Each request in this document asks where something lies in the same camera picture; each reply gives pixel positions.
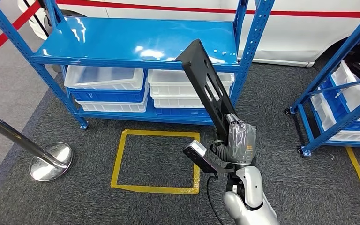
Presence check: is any blue metal shelf rack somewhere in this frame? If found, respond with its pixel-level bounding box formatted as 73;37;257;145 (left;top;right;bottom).
284;3;360;157
0;0;275;130

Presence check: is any red barrier belt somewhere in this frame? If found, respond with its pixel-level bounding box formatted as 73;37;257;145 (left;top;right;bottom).
57;0;360;18
0;0;41;64

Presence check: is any yellow floor tape square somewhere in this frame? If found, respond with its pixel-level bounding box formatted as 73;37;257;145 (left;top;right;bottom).
111;129;201;195

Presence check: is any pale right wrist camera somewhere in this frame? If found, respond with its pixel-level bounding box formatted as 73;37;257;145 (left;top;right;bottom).
183;140;235;174

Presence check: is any blue plastic bin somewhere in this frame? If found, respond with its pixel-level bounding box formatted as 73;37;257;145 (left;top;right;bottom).
319;76;360;132
67;81;147;104
153;105;213;118

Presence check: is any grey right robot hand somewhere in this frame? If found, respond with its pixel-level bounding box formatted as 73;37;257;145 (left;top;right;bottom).
216;114;257;165

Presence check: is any white car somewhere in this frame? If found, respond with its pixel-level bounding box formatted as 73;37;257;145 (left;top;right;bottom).
17;0;360;68

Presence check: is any chrome stanchion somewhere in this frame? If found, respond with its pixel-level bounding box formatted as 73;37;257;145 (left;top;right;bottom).
0;105;74;182

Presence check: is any black plastic plate frame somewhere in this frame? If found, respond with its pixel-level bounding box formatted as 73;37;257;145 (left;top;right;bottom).
175;39;238;143

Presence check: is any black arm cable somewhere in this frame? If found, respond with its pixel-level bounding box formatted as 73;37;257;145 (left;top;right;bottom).
206;175;225;225

